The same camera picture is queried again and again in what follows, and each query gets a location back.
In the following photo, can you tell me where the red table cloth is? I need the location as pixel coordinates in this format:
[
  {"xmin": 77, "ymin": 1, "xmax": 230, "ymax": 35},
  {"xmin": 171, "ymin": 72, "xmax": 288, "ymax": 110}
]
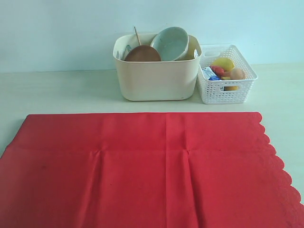
[{"xmin": 0, "ymin": 112, "xmax": 304, "ymax": 228}]

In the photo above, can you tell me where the brown wooden plate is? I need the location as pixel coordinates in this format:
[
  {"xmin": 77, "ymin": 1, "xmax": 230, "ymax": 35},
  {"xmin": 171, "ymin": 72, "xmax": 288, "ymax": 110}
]
[{"xmin": 124, "ymin": 45, "xmax": 161, "ymax": 62}]

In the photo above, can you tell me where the blue white milk carton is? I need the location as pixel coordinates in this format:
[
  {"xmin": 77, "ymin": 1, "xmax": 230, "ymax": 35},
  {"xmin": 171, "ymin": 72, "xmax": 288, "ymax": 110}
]
[{"xmin": 202, "ymin": 66, "xmax": 220, "ymax": 81}]

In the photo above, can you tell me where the pale green ceramic bowl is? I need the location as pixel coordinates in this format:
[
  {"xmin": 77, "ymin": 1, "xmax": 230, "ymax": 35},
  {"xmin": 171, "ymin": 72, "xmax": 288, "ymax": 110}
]
[{"xmin": 150, "ymin": 27, "xmax": 190, "ymax": 61}]

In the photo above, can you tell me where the stainless steel cup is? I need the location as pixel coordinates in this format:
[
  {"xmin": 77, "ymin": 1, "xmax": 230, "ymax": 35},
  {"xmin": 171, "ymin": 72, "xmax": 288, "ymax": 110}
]
[{"xmin": 193, "ymin": 48, "xmax": 200, "ymax": 59}]

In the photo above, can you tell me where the yellow cheese wedge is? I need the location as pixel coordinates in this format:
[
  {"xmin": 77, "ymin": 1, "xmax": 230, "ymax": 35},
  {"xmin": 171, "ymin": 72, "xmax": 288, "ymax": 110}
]
[{"xmin": 221, "ymin": 76, "xmax": 239, "ymax": 91}]

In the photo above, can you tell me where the red sausage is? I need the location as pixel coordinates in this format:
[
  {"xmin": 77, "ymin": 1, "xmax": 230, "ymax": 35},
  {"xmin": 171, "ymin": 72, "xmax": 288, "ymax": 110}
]
[{"xmin": 210, "ymin": 65, "xmax": 225, "ymax": 77}]

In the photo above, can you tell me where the wooden chopstick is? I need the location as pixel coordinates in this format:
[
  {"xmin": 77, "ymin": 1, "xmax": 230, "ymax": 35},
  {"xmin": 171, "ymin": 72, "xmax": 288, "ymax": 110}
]
[{"xmin": 133, "ymin": 26, "xmax": 142, "ymax": 46}]

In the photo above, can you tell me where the yellow lemon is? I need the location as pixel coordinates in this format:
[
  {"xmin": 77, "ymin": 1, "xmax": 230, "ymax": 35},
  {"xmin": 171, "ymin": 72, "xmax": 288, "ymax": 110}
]
[{"xmin": 211, "ymin": 57, "xmax": 235, "ymax": 71}]

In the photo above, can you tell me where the metal table knife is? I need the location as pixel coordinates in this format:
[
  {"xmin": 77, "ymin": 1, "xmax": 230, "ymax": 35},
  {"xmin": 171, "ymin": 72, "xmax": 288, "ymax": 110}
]
[{"xmin": 122, "ymin": 45, "xmax": 132, "ymax": 60}]

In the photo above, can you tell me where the cream plastic tub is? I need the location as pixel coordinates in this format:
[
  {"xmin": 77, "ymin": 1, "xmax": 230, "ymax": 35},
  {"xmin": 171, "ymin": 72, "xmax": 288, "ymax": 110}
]
[{"xmin": 113, "ymin": 35, "xmax": 202, "ymax": 101}]

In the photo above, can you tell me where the white perforated plastic basket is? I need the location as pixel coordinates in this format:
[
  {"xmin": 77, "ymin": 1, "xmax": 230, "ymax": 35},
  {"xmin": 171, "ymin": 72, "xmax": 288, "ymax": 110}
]
[{"xmin": 196, "ymin": 44, "xmax": 258, "ymax": 105}]

